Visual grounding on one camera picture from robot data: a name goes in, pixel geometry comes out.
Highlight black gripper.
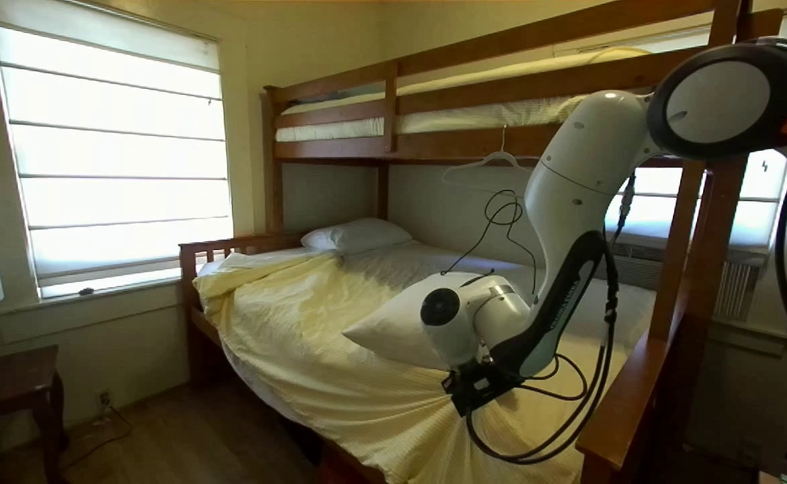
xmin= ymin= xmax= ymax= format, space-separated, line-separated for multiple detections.
xmin=440 ymin=357 xmax=526 ymax=419

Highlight large white pillow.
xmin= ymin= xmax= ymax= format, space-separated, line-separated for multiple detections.
xmin=341 ymin=265 xmax=537 ymax=370

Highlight yellow striped blanket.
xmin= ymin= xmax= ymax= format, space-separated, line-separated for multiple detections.
xmin=190 ymin=245 xmax=636 ymax=484

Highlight small white pillow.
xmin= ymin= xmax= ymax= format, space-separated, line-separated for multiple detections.
xmin=298 ymin=216 xmax=416 ymax=259

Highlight white plastic clothes hanger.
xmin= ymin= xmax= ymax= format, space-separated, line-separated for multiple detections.
xmin=439 ymin=123 xmax=549 ymax=179

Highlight bunk mattress with pale sheet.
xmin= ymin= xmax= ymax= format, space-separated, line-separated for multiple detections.
xmin=271 ymin=25 xmax=719 ymax=146

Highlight window behind bunk bed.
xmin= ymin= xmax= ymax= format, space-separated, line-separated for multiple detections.
xmin=601 ymin=146 xmax=787 ymax=256

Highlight white window blind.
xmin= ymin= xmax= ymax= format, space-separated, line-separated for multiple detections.
xmin=0 ymin=0 xmax=237 ymax=302

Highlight dark wooden nightstand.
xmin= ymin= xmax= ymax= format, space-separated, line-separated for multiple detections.
xmin=0 ymin=345 xmax=69 ymax=484

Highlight thin black cable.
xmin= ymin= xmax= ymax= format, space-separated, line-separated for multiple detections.
xmin=440 ymin=185 xmax=549 ymax=302

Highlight wooden bunk bed frame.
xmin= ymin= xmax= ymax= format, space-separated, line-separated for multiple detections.
xmin=176 ymin=0 xmax=787 ymax=484

